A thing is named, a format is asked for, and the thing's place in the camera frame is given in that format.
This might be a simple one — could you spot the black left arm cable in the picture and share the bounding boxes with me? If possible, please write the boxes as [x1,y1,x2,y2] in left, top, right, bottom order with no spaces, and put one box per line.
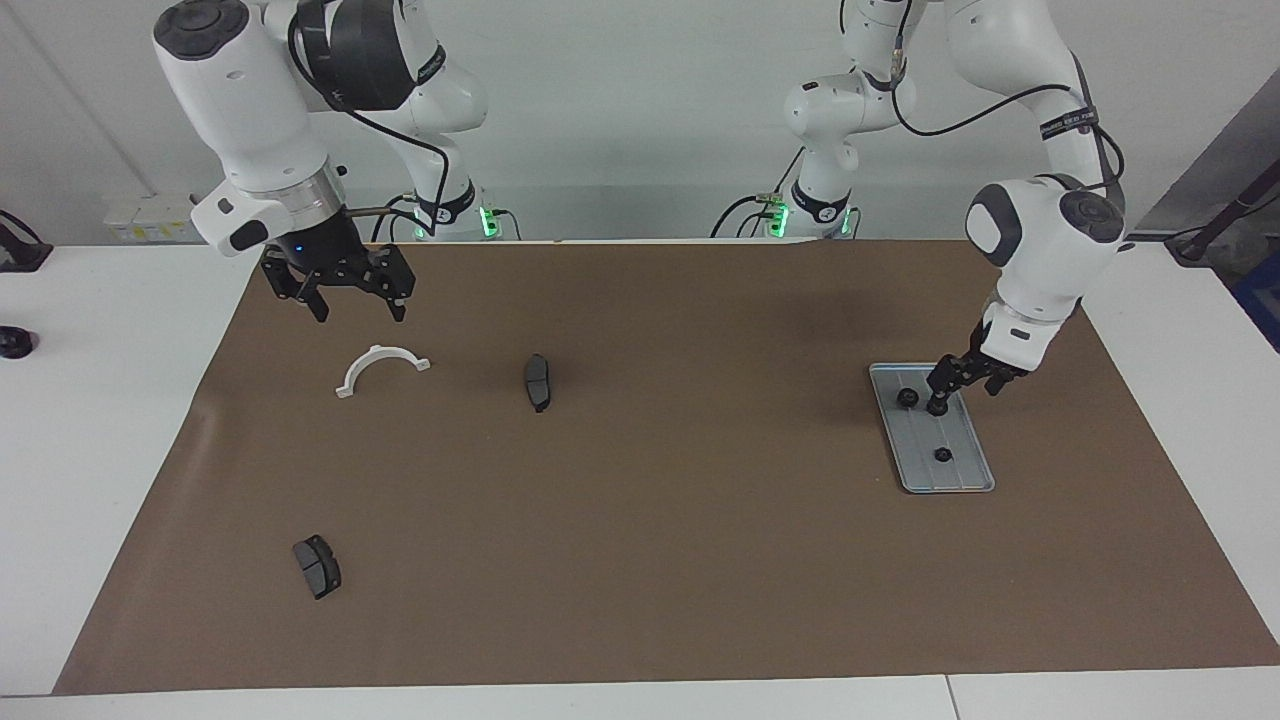
[888,0,1127,216]

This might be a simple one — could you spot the dark grey brake pad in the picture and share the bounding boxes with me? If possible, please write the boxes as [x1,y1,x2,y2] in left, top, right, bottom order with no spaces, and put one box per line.
[523,353,555,414]
[292,535,343,601]

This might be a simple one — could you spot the black clamp stand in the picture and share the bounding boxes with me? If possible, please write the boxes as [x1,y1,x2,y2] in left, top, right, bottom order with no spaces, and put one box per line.
[0,209,54,274]

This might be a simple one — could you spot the black tripod mount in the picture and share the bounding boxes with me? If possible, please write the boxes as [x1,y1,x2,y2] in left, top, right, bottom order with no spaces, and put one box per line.
[1164,184,1280,267]

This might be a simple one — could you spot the brown paper table mat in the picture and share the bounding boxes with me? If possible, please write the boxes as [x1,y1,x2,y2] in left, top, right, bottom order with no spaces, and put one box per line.
[52,240,1280,697]

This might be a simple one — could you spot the silver metal tray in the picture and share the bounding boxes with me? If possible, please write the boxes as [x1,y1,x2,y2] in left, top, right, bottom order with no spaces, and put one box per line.
[868,362,997,496]

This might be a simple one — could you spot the white wall socket box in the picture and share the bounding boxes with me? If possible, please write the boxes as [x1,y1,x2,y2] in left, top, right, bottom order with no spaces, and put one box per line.
[104,194,215,245]

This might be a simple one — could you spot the white plastic half-ring clamp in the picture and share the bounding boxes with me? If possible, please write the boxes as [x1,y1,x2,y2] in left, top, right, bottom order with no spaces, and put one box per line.
[334,343,433,400]

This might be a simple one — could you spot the blue box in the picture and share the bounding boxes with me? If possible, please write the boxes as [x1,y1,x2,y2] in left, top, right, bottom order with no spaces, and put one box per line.
[1234,268,1280,353]

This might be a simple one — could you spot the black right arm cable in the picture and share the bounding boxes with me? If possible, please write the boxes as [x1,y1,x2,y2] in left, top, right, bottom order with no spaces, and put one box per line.
[288,0,451,239]

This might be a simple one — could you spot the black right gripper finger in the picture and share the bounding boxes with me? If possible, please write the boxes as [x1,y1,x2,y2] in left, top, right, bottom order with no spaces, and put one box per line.
[367,244,417,323]
[261,254,330,324]

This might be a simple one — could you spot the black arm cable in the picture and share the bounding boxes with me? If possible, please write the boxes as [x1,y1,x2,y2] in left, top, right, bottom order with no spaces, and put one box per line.
[288,0,451,239]
[888,0,1127,216]

